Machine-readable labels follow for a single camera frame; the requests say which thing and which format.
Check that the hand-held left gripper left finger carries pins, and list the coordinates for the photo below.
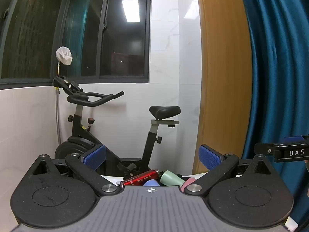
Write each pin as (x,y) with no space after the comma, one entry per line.
(95,156)

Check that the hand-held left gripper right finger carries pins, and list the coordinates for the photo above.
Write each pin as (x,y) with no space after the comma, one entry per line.
(209,158)

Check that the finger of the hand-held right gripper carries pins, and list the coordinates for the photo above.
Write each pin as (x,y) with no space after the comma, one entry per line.
(280,151)

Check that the pink cup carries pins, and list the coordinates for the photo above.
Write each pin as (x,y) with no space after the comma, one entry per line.
(188,182)

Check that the green cup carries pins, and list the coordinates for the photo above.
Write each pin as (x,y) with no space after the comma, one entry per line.
(170,178)

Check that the blue cup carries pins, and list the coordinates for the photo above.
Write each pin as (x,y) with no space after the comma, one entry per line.
(151,183)

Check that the black exercise bike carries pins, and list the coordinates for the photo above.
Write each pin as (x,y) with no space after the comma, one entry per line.
(79,130)

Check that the red metal bottle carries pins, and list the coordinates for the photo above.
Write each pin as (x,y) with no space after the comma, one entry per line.
(141,178)

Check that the blue curtain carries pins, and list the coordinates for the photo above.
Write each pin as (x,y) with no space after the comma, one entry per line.
(277,65)

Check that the white cloth cap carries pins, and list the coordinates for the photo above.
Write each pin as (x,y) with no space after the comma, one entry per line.
(64,55)

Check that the dark sliding glass window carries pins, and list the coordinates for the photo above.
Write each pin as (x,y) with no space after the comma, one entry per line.
(125,41)

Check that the dark screened window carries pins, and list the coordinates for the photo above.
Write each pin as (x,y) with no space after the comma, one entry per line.
(29,33)

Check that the wooden door frame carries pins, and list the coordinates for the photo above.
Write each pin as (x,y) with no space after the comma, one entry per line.
(224,77)

